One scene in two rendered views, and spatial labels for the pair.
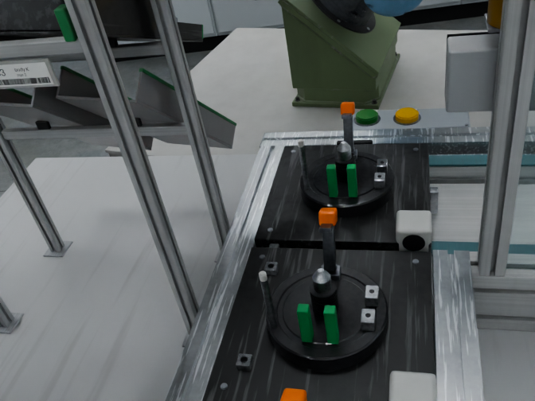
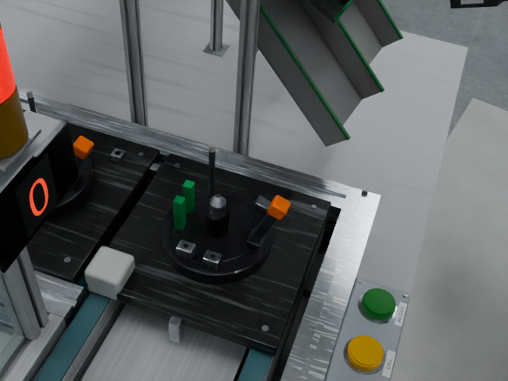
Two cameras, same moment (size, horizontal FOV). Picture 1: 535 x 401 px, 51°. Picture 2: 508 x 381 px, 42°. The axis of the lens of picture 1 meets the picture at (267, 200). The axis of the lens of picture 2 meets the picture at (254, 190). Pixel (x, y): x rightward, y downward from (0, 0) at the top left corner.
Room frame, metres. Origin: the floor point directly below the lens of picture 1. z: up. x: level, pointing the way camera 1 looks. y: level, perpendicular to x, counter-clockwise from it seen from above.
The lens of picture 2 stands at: (0.70, -0.65, 1.63)
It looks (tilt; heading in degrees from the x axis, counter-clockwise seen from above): 47 degrees down; 88
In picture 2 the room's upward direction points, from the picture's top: 5 degrees clockwise
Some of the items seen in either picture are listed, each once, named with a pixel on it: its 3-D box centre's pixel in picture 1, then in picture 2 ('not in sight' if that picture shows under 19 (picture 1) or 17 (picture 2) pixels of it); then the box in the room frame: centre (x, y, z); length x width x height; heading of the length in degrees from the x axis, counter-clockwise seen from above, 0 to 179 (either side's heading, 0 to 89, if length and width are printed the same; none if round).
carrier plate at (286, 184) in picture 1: (347, 192); (216, 243); (0.68, -0.12, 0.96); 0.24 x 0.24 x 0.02; 72
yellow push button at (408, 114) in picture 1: (407, 117); (364, 354); (0.85, -0.27, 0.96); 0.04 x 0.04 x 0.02
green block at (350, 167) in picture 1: (352, 181); (179, 213); (0.63, -0.12, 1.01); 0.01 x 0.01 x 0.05; 72
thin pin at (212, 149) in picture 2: (303, 165); (212, 169); (0.67, -0.06, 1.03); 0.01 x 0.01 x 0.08
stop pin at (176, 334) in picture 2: (433, 200); (175, 329); (0.64, -0.24, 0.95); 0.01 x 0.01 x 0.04; 72
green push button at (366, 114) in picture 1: (367, 118); (377, 305); (0.88, -0.20, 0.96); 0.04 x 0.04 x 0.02
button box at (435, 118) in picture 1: (407, 132); (359, 367); (0.85, -0.27, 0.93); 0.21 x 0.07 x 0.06; 72
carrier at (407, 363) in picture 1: (323, 295); (33, 159); (0.43, -0.04, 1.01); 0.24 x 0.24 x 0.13; 72
